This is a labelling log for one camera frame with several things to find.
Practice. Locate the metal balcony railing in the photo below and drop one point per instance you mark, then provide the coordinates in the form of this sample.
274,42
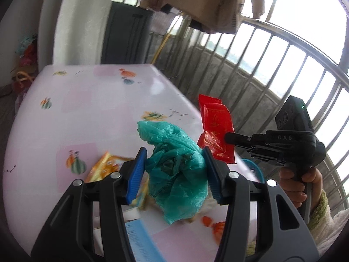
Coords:
289,42

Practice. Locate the orange snack packet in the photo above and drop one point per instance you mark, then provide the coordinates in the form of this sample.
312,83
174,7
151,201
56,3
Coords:
103,166

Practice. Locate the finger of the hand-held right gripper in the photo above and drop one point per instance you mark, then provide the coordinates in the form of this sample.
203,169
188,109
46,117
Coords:
267,157
242,139

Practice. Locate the teal plastic bag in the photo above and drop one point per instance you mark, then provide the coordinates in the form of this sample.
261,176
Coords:
174,174

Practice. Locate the small red candy wrapper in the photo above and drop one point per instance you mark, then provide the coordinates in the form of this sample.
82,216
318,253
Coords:
215,125

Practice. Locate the blue paper booklet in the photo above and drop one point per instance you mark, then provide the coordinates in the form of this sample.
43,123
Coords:
139,240

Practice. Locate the beige hanging jacket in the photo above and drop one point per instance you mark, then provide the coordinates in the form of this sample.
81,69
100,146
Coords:
196,0

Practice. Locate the dark metal door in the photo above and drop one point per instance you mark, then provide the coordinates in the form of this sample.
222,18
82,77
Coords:
122,35

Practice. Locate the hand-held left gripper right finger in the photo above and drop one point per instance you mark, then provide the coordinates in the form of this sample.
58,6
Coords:
211,169

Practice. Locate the person's right hand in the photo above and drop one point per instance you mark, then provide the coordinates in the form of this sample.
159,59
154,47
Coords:
290,188

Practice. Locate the pile of colourful bags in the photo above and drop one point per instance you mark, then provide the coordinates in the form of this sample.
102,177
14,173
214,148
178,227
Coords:
27,57

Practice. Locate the person's right forearm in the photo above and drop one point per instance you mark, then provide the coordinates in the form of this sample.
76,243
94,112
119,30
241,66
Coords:
327,223

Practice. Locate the blue plastic mesh basket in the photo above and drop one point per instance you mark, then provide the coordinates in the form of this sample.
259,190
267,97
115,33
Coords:
256,167

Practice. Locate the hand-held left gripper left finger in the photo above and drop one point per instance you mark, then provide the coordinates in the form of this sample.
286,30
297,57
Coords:
136,172

